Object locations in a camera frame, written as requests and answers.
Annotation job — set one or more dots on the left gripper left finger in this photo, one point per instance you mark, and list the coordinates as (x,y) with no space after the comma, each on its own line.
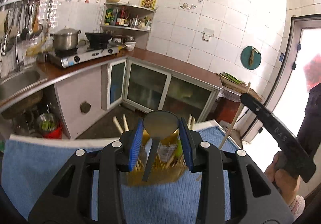
(67,198)

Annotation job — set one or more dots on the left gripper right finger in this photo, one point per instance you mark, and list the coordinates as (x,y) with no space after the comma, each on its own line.
(233,188)

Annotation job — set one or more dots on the wooden chopstick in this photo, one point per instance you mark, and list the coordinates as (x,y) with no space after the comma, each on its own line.
(193,122)
(189,121)
(240,108)
(126,127)
(118,126)

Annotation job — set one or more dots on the yellow utensil holder basket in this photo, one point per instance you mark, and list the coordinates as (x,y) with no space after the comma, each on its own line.
(165,168)

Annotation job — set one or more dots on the dark metal spoon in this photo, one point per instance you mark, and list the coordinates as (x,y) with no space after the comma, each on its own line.
(159,124)

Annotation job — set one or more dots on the steel kitchen sink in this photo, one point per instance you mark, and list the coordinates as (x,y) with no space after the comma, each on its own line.
(18,82)

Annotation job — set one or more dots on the right hand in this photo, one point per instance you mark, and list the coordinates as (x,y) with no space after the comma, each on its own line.
(288,185)

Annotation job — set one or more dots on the blue woven towel mat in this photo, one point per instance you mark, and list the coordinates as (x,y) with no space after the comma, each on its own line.
(28,168)

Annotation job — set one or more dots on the red bucket with greens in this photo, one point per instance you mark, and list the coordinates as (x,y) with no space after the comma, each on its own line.
(49,126)

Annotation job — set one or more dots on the wooden chopping block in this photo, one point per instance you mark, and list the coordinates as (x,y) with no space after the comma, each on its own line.
(230,82)

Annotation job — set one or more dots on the green frog utensil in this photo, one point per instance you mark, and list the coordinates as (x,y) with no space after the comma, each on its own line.
(178,150)

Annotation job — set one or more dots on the round green cutting board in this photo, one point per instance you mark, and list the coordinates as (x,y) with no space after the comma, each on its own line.
(251,58)

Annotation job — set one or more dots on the glass door floor cabinet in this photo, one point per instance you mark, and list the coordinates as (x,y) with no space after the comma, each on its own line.
(144,86)

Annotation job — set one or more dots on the silver gas stove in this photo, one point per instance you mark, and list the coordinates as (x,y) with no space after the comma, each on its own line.
(67,58)

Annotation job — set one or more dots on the chrome sink faucet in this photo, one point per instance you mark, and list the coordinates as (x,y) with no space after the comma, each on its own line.
(9,41)

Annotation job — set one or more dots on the steel cooking pot with lid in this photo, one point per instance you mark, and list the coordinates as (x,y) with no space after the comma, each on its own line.
(65,39)

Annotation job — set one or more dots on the black wok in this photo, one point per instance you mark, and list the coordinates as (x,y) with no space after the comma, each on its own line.
(98,38)

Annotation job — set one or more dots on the beige bowl on shelf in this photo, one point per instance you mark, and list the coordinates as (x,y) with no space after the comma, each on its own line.
(113,1)

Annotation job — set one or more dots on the white wall socket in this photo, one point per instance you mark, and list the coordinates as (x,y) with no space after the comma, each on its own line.
(207,34)

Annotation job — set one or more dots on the corner wall shelf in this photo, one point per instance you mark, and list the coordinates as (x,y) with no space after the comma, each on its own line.
(127,16)

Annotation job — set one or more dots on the yellow wall poster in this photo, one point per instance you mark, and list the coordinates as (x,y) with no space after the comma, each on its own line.
(150,4)

